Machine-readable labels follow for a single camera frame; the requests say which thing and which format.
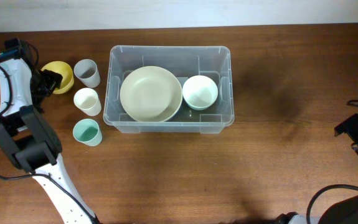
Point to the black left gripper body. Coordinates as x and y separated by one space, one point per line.
42 81

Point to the yellow bowl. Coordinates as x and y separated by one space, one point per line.
65 71

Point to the grey cup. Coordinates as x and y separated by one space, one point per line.
87 72

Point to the cream white cup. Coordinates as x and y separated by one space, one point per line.
87 100

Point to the beige plate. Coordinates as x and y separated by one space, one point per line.
150 88
154 116

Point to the mint green bowl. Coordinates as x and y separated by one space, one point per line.
198 108

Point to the white bowl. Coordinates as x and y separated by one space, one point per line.
200 91

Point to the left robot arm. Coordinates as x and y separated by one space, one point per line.
28 140

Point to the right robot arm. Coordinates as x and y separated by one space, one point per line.
343 212

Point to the mint green cup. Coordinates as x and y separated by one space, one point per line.
88 132

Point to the clear plastic storage bin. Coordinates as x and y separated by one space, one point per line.
183 61

